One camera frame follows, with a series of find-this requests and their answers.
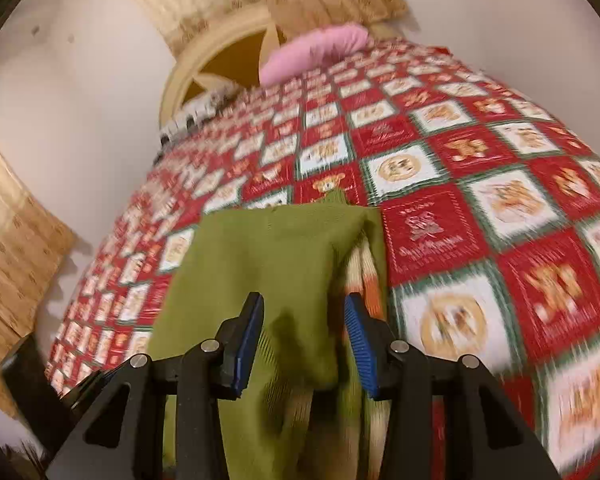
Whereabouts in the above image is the cream wooden headboard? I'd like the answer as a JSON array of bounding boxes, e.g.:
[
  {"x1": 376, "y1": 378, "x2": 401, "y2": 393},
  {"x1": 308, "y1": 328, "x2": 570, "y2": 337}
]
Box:
[{"x1": 157, "y1": 7, "x2": 293, "y2": 133}]

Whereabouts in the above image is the white patterned pillow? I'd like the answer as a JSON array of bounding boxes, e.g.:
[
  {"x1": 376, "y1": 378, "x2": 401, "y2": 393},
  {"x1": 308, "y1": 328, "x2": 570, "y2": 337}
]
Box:
[{"x1": 156, "y1": 85, "x2": 243, "y2": 153}]

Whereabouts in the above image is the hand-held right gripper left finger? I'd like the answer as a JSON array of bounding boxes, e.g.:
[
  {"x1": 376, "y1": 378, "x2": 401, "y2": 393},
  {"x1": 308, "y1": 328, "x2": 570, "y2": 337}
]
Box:
[{"x1": 45, "y1": 292, "x2": 265, "y2": 480}]

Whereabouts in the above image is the green striped knit sweater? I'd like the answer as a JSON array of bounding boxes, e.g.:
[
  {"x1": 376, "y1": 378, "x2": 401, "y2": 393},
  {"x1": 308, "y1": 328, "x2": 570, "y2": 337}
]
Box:
[{"x1": 147, "y1": 187, "x2": 396, "y2": 480}]

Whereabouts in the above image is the pink pillow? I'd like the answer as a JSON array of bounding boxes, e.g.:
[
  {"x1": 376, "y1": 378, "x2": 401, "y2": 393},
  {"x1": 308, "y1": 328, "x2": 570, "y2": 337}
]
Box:
[{"x1": 258, "y1": 23, "x2": 371, "y2": 86}]

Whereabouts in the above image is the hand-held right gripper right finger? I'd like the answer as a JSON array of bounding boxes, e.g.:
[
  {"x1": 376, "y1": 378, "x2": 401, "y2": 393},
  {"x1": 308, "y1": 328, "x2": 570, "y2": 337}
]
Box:
[{"x1": 343, "y1": 293, "x2": 564, "y2": 480}]

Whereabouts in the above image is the red patchwork bear blanket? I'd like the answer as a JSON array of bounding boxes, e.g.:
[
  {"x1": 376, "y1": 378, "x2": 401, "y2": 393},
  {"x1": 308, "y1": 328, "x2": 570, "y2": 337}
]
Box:
[{"x1": 42, "y1": 35, "x2": 600, "y2": 480}]

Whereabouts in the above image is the dark furniture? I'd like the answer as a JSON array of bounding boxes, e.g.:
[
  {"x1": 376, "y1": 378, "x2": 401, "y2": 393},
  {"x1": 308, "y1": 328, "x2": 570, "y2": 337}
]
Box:
[{"x1": 0, "y1": 334, "x2": 111, "y2": 463}]

